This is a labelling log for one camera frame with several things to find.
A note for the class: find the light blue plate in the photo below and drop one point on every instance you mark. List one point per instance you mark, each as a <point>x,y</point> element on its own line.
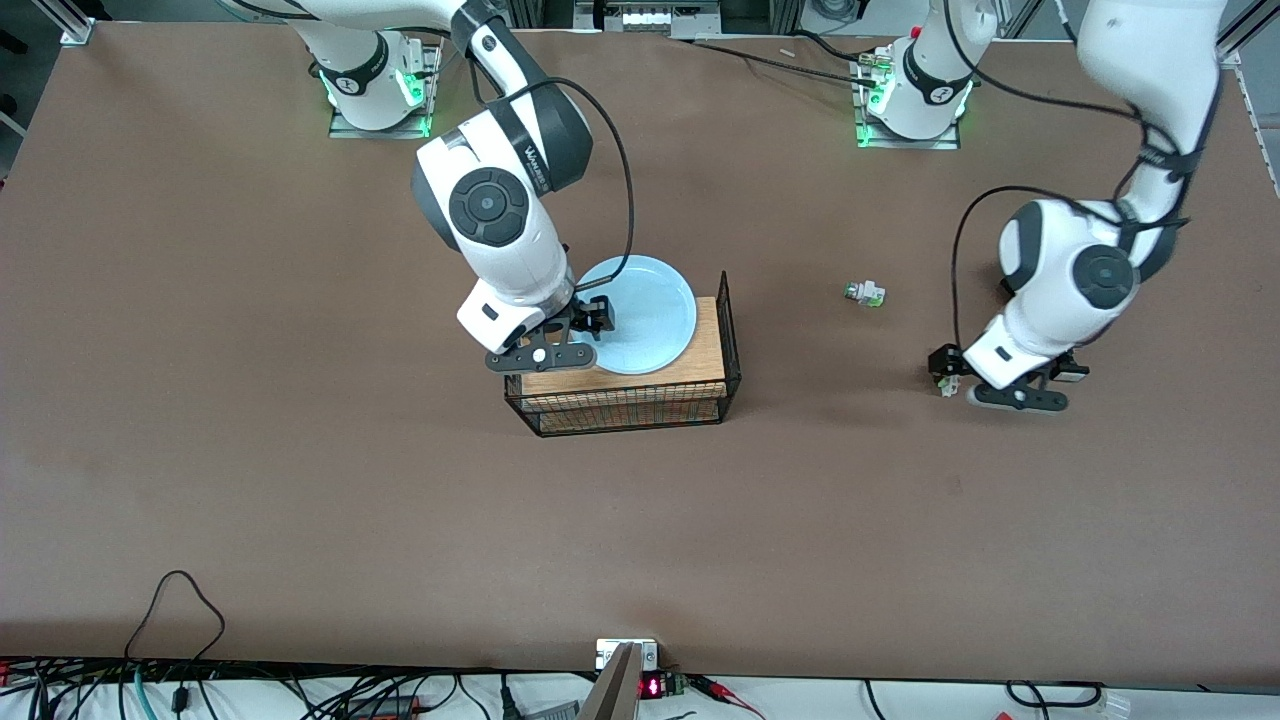
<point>650,315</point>

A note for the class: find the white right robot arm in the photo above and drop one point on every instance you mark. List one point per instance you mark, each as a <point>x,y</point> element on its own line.
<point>490,205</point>

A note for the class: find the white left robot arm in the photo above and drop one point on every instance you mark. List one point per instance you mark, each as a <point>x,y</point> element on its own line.
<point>1100,275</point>

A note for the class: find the small green white contact block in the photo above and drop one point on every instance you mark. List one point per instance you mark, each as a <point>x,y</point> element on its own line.
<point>866,294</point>

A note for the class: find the wooden board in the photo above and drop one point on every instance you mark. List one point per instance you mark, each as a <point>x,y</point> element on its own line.
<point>690,370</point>

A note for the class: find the small white box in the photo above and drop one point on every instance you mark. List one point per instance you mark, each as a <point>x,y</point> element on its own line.
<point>610,650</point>

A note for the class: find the grey metal pole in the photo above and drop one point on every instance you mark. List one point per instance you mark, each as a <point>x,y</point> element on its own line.
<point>612,690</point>

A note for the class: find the red digit display module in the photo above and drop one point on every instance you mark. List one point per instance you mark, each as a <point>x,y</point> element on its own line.
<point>652,687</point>

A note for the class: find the red test probe lead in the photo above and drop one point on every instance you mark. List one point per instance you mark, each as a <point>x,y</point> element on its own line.
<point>722,689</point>

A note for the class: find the flat black device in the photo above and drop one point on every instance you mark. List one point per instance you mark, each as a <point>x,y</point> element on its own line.
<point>395,707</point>

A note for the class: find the black inline adapter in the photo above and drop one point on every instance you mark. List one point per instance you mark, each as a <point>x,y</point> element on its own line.
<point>180,697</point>

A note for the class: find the aluminium edge rail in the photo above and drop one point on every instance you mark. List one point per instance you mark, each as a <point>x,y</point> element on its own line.
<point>1258,125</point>

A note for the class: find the aluminium frame profile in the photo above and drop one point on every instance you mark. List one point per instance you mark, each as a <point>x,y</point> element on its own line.
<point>1245,35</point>
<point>75,25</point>

